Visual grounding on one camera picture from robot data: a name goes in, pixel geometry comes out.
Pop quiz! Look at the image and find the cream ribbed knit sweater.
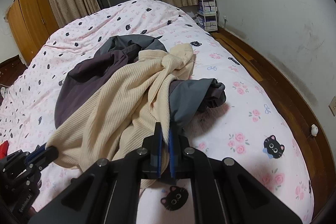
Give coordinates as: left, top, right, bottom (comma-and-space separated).
46, 44, 194, 172

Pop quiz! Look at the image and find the red folded cloth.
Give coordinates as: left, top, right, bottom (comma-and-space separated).
0, 140, 9, 159

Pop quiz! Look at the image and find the dark purple grey jacket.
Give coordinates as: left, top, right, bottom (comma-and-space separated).
54, 35, 226, 128

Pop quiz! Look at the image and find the pink cat-print bed sheet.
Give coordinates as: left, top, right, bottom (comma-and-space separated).
1, 0, 317, 223

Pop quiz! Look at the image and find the wooden wardrobe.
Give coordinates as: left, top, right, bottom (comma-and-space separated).
6, 0, 59, 64

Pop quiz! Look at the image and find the wall power socket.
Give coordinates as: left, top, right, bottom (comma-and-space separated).
329, 96, 336, 117

